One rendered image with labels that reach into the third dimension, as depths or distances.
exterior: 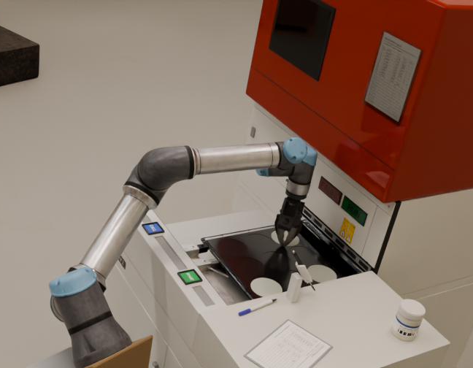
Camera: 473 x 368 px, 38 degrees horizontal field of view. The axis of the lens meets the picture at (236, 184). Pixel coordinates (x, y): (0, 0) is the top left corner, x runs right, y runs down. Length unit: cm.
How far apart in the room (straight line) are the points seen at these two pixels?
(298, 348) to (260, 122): 106
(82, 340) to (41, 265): 187
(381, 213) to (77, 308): 96
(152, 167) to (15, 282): 172
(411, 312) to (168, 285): 69
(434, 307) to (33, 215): 229
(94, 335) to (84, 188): 256
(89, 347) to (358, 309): 78
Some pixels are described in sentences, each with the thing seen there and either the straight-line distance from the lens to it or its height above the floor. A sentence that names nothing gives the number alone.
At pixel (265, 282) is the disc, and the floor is 90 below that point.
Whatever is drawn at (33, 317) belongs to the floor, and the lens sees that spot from 331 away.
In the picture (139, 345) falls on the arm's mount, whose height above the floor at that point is 97.
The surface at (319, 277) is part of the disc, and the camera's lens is 225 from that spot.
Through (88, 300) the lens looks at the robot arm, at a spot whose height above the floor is 105.
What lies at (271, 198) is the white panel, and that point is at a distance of 263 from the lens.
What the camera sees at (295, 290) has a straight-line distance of 198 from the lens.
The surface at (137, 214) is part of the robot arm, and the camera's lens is 197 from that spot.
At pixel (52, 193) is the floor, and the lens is 418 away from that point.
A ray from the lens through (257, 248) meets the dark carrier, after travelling 231.
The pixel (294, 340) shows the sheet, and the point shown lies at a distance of 188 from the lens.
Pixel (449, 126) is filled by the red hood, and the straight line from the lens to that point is 210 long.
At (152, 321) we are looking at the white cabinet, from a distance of 220.
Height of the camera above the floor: 218
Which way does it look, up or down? 29 degrees down
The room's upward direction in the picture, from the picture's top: 11 degrees clockwise
